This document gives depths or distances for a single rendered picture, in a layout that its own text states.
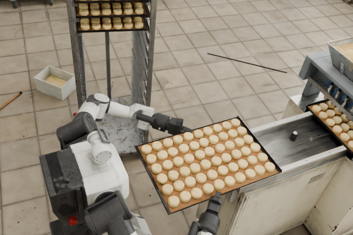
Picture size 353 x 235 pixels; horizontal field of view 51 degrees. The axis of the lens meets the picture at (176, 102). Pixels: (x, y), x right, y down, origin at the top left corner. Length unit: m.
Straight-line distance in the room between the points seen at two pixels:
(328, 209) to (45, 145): 2.16
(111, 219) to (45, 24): 3.56
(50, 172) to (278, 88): 2.94
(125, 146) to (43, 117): 0.87
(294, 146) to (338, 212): 0.55
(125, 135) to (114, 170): 1.59
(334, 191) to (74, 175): 1.63
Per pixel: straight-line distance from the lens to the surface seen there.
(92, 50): 4.19
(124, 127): 3.09
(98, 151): 1.38
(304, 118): 2.39
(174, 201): 1.65
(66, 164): 1.49
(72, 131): 1.63
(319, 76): 2.46
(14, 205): 2.94
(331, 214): 2.63
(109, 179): 1.44
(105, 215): 1.36
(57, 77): 3.76
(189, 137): 1.88
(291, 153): 2.21
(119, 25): 2.22
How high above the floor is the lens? 2.40
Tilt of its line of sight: 42 degrees down
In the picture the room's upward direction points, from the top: 7 degrees clockwise
